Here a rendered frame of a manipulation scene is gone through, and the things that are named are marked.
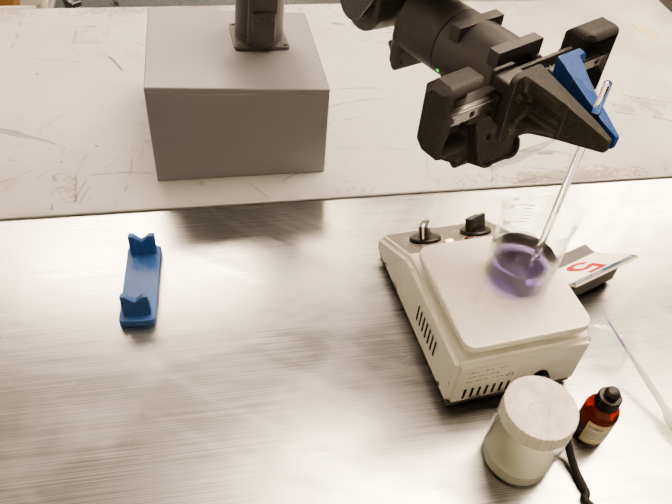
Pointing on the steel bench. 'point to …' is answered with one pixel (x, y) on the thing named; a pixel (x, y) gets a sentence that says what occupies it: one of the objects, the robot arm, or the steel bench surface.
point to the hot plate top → (453, 294)
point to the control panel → (434, 232)
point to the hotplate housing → (492, 378)
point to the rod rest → (141, 282)
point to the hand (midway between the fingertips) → (573, 119)
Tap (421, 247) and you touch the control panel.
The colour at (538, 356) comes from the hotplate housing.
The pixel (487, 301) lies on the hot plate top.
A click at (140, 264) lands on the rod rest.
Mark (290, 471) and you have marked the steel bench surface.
